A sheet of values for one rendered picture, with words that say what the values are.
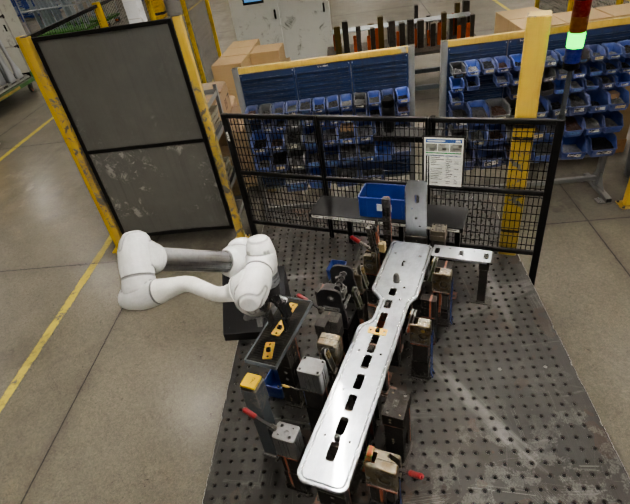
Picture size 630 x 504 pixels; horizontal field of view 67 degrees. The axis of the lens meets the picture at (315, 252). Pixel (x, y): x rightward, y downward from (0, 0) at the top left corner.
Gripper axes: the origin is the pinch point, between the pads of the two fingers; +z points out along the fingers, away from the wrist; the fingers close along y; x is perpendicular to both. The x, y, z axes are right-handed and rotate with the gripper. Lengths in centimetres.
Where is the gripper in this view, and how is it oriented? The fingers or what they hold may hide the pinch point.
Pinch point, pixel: (278, 321)
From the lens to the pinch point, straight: 192.5
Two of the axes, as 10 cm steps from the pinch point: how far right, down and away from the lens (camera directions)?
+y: 8.9, 1.7, -4.2
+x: 4.4, -5.9, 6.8
